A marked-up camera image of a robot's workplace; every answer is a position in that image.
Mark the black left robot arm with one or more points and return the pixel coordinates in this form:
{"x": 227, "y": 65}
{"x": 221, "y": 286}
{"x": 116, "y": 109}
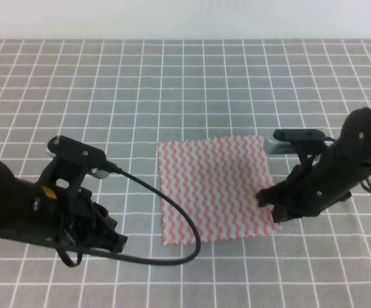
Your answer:
{"x": 18, "y": 218}

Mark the grey grid tablecloth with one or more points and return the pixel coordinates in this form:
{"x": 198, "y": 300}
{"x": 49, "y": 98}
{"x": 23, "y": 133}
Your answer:
{"x": 125, "y": 96}

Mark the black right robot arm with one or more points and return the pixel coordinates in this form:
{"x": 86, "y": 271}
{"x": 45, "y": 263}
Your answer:
{"x": 357, "y": 127}

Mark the pink white wavy striped towel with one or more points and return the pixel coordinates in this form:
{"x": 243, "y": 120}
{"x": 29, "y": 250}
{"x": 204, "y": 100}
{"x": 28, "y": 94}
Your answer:
{"x": 215, "y": 182}

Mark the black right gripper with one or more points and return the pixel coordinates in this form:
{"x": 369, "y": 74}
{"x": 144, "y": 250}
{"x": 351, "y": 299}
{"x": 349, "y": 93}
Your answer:
{"x": 311, "y": 188}

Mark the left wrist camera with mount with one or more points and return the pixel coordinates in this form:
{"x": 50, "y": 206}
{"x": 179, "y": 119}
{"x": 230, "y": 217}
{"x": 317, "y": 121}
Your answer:
{"x": 76, "y": 154}

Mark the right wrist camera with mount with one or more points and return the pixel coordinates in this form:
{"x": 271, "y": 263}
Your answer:
{"x": 306, "y": 143}

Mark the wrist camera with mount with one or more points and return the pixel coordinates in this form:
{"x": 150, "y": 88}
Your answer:
{"x": 306, "y": 143}
{"x": 76, "y": 154}

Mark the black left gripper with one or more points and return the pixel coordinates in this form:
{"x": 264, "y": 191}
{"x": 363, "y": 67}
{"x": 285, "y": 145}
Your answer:
{"x": 76, "y": 223}

